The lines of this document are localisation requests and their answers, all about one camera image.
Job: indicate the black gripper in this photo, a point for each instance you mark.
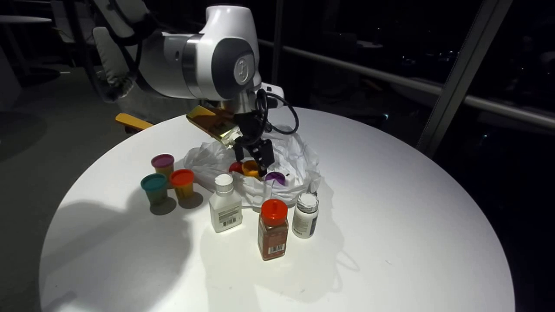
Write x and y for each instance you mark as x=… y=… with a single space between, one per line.
x=253 y=129

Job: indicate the yellow-lid dough tub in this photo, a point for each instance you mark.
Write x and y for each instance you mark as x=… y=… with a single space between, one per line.
x=249 y=168

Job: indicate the purple lid container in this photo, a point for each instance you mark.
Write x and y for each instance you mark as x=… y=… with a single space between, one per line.
x=275 y=177

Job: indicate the square white bottle white cap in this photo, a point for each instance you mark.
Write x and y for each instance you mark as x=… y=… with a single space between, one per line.
x=223 y=208

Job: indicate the orange-lid yellow dough tub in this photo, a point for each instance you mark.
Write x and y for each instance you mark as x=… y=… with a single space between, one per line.
x=182 y=184

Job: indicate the red-lid spice bottle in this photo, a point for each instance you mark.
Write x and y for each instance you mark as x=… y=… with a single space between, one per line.
x=272 y=231

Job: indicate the round white pill bottle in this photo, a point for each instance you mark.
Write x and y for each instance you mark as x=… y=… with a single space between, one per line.
x=305 y=217

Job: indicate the pink-lid dough tub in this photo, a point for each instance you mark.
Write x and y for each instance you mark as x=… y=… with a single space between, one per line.
x=163 y=163

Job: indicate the teal-lid dough tub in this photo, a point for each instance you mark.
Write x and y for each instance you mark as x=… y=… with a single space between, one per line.
x=154 y=189

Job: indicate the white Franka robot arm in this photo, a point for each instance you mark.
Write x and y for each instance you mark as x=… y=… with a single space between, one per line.
x=201 y=54

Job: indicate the translucent white plastic bag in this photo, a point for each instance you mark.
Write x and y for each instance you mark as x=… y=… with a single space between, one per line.
x=300 y=158

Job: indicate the grey chair wooden armrests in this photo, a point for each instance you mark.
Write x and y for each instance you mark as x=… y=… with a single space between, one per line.
x=123 y=118

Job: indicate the round background table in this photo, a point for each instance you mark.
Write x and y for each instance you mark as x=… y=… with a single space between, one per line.
x=22 y=19

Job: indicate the thin dark window post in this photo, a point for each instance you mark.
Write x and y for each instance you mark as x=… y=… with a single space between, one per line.
x=279 y=45

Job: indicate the grey horizontal window rail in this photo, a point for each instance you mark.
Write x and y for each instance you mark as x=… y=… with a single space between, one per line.
x=433 y=90

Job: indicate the grey window frame post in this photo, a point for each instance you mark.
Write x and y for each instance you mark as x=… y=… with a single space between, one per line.
x=461 y=75

